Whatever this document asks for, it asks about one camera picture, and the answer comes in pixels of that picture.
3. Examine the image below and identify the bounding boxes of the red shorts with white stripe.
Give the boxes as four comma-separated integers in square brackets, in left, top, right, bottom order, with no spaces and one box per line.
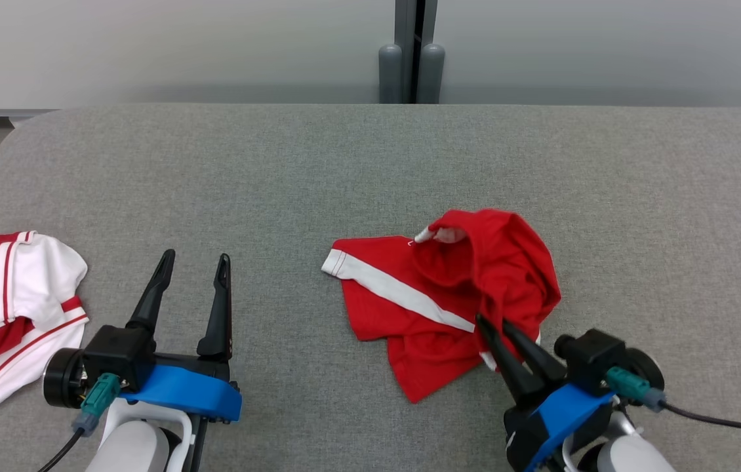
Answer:
[321,208,563,404]

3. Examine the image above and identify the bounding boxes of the blue left camera mount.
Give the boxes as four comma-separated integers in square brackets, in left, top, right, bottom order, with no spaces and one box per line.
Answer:
[120,364,243,423]

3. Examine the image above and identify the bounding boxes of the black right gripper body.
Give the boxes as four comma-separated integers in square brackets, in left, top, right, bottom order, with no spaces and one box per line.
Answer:
[504,348,666,472]

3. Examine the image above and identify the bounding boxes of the red shirt with white sleeves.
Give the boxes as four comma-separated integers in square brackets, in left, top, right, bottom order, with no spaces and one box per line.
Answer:
[0,229,90,439]

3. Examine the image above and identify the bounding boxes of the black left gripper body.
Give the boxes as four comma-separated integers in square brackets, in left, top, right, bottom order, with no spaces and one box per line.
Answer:
[43,348,240,408]

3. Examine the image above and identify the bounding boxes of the right black cable teal plug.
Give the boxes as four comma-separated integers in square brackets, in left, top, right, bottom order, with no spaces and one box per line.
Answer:
[605,366,741,441]

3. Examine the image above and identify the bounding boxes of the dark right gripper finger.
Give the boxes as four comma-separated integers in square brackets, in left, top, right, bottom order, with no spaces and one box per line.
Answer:
[504,320,568,391]
[475,315,546,404]

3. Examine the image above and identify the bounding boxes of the black cable teal plug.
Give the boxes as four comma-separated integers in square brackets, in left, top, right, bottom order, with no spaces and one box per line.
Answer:
[36,372,122,472]
[605,366,741,441]

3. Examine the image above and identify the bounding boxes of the grey vertical partition post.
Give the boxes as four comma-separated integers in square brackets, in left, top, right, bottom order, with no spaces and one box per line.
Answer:
[395,0,439,104]

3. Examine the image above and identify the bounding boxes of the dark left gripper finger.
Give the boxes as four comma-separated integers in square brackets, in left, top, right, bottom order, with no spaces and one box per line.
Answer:
[126,249,176,332]
[197,254,234,360]

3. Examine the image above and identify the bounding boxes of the left black cable teal plug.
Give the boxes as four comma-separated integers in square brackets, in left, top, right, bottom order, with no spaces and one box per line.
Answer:
[36,372,122,472]

